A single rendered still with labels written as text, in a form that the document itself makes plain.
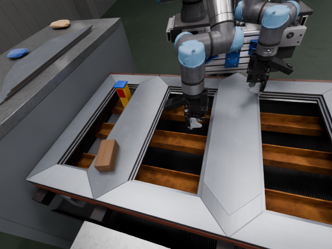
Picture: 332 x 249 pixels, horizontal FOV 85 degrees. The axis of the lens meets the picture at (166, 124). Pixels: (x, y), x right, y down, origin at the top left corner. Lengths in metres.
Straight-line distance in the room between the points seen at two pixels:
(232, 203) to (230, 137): 0.26
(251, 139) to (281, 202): 0.26
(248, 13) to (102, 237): 1.00
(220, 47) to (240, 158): 0.39
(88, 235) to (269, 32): 0.95
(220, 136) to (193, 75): 0.31
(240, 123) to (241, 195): 0.30
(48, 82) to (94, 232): 0.65
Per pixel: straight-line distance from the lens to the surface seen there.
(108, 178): 0.73
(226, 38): 0.66
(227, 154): 0.71
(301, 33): 1.24
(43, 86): 0.97
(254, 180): 0.68
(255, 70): 0.85
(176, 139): 0.96
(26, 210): 1.05
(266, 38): 0.78
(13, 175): 0.95
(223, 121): 0.81
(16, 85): 1.02
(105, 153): 0.73
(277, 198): 0.86
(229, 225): 0.62
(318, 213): 0.90
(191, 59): 0.53
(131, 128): 0.84
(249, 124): 0.82
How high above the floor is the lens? 1.44
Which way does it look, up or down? 48 degrees down
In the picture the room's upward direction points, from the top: 13 degrees counter-clockwise
